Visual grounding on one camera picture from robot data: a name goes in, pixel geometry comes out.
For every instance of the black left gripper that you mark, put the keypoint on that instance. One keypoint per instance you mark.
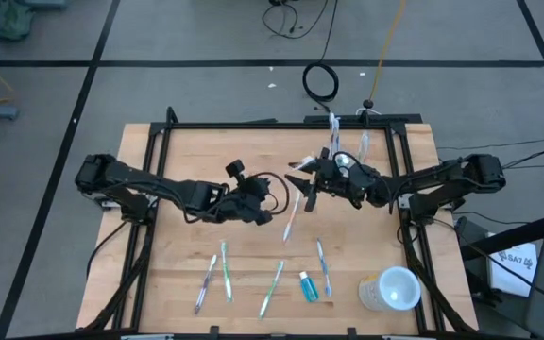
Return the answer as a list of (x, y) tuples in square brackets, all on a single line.
[(253, 198)]

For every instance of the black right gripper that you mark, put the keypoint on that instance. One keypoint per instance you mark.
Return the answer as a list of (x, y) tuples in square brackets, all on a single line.
[(338, 181)]

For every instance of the small teal mouthwash bottle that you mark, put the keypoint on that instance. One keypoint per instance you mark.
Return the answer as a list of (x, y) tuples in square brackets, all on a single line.
[(309, 286), (345, 160)]

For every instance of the pink white toothbrush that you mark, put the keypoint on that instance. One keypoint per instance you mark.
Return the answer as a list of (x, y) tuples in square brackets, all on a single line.
[(291, 222)]

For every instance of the teal toothbrush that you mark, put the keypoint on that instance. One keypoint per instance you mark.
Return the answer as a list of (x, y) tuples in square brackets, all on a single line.
[(364, 141)]

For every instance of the green toothbrush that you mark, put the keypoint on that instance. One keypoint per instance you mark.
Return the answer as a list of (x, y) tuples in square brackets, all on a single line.
[(226, 271), (271, 289)]

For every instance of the blue toothbrush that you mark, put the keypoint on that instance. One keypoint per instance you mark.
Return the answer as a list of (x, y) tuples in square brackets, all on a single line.
[(324, 266)]

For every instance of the purple toothbrush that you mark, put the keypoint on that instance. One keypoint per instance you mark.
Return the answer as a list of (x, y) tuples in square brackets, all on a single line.
[(205, 284)]

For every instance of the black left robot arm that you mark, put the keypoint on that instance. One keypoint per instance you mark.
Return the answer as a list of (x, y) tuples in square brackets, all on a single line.
[(149, 181)]

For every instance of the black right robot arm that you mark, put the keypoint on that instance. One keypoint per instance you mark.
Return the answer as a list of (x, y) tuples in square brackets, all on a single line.
[(442, 177)]

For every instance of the black table clamp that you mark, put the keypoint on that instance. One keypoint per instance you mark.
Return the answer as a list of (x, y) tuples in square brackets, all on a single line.
[(351, 333), (214, 330)]

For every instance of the white cup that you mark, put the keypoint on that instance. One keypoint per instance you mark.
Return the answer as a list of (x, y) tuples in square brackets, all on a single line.
[(395, 288)]

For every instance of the white flat bar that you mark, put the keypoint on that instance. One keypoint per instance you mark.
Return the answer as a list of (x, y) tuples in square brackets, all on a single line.
[(409, 337), (147, 337)]

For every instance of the black diagonal beam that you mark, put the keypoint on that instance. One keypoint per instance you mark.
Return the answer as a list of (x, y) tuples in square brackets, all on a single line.
[(517, 234)]

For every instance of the white labelled box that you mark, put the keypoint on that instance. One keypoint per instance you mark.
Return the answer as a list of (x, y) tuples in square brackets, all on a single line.
[(513, 274)]

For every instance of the green bag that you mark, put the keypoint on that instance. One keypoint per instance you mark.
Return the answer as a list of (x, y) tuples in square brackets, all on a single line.
[(7, 19)]

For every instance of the black metal table frame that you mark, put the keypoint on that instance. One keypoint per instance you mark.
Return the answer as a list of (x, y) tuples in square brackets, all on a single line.
[(277, 125)]

